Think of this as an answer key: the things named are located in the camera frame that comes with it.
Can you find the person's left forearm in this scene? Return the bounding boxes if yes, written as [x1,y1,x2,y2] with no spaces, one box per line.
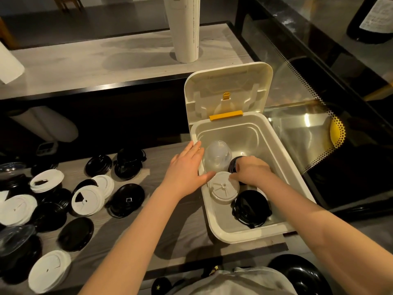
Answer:
[78,187,182,295]

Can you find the person's right forearm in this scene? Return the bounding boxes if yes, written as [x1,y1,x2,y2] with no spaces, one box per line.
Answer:
[262,172,393,295]

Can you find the person's right hand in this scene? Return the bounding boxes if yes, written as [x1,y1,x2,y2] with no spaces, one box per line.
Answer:
[228,156,272,188]

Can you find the black cup lid with plug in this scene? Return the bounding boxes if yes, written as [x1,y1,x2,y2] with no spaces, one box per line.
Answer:
[232,189,273,229]

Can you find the black round base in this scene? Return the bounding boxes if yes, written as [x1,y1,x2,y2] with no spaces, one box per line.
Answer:
[267,254,334,295]

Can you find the grey bar counter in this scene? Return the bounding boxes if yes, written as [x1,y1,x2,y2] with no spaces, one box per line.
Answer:
[0,23,254,100]

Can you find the yellow fruit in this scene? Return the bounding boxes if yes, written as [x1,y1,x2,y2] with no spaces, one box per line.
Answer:
[329,118,343,147]

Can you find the person's white shirt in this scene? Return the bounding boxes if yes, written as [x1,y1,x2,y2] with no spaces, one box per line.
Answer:
[165,266,297,295]

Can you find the small digital timer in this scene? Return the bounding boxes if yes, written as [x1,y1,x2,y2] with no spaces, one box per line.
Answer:
[36,141,59,157]

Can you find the grey wooden table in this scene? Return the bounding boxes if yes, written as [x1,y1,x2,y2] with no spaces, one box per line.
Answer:
[0,141,289,295]

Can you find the wooden chair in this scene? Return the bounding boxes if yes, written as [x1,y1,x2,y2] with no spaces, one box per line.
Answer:
[0,16,16,50]

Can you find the dark wine bottle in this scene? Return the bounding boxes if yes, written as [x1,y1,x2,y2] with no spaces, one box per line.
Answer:
[347,0,393,44]

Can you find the stack of clear lids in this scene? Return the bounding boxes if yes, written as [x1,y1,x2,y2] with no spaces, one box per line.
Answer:
[204,140,233,173]

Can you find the black star slipper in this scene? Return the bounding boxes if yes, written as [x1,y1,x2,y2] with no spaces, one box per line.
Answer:
[201,264,223,279]
[151,277,172,295]

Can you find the tall stack of black lids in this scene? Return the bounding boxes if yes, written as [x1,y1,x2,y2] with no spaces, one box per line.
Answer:
[228,156,246,174]

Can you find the pile of cup lids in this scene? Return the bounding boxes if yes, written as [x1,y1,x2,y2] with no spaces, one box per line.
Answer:
[0,147,147,295]

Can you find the person's left hand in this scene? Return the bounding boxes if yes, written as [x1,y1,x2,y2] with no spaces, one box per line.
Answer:
[159,140,217,200]

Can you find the white cup lid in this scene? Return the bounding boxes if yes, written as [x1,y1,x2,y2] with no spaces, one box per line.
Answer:
[208,171,240,205]

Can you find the white paper towel roll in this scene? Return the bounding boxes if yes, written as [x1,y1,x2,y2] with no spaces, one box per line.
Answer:
[0,43,25,84]

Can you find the tall white paper cup stack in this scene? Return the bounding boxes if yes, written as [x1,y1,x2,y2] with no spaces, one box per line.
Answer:
[163,0,201,64]

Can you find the white plastic storage bin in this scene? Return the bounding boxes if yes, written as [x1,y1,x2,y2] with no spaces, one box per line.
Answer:
[183,61,317,244]

